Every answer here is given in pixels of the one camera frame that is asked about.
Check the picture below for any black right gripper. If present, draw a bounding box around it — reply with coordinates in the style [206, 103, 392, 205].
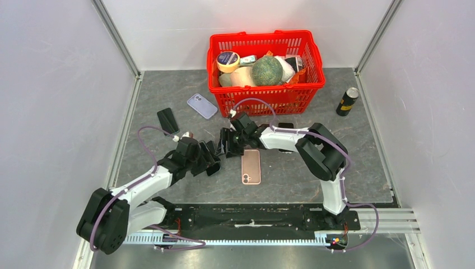
[215, 127, 248, 158]

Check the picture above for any pink phone case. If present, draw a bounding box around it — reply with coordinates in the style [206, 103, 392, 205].
[241, 149, 261, 185]

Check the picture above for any black smartphone silver edge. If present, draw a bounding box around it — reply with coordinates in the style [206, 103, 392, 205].
[278, 122, 294, 154]

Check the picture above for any lilac phone case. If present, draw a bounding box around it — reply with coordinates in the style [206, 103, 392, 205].
[187, 94, 218, 120]

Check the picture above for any dark green smartphone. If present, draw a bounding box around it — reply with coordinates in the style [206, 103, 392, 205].
[206, 162, 221, 177]

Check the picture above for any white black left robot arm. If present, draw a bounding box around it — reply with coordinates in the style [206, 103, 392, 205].
[76, 137, 221, 254]

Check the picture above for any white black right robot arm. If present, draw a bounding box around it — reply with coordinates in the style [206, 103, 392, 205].
[217, 110, 350, 229]

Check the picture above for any beige paper bag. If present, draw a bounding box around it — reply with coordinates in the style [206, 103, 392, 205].
[218, 66, 256, 87]

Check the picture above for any green patterned ball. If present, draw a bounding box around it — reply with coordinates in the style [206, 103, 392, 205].
[251, 55, 283, 86]

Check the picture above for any red plastic shopping basket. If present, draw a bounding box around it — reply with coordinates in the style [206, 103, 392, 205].
[207, 30, 325, 117]

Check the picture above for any small teal box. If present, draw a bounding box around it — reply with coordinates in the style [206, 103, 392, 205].
[239, 55, 258, 66]

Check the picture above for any masking tape roll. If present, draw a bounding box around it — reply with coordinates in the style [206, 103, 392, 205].
[216, 51, 240, 73]

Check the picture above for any orange snack packet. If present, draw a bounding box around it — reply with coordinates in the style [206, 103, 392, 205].
[288, 68, 307, 85]

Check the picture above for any white plastic bag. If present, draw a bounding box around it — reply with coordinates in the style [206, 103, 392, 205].
[274, 56, 296, 83]

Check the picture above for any black white packet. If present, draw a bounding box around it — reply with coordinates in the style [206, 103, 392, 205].
[285, 55, 304, 73]

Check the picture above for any black yellow drink can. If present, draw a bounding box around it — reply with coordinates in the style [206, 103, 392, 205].
[336, 87, 360, 117]

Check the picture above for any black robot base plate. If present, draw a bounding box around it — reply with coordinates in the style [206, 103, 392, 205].
[158, 203, 361, 240]

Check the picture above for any slotted aluminium rail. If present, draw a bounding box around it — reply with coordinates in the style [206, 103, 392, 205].
[123, 231, 330, 247]

